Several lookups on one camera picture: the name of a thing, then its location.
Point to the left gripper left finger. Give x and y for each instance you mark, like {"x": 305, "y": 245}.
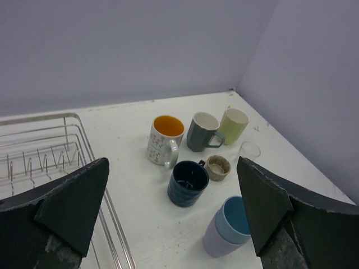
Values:
{"x": 51, "y": 226}

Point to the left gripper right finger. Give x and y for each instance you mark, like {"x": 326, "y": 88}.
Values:
{"x": 294, "y": 227}

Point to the light blue plastic cup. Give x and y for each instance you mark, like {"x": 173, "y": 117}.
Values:
{"x": 231, "y": 221}

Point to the lavender plastic cup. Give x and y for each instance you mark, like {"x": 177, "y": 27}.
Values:
{"x": 215, "y": 245}

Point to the clear glass cup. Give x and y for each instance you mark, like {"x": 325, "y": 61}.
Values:
{"x": 249, "y": 150}

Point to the tan ceramic cup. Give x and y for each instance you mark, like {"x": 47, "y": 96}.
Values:
{"x": 217, "y": 168}

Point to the dark blue mug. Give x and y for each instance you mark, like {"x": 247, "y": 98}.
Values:
{"x": 188, "y": 181}

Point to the light green ceramic mug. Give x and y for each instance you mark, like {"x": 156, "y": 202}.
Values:
{"x": 232, "y": 125}

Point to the grey blue ceramic mug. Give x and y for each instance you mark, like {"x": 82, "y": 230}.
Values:
{"x": 203, "y": 128}

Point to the white pearly round cup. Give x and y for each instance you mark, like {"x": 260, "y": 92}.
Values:
{"x": 164, "y": 141}

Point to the wire dish rack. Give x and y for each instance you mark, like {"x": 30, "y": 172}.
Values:
{"x": 39, "y": 149}

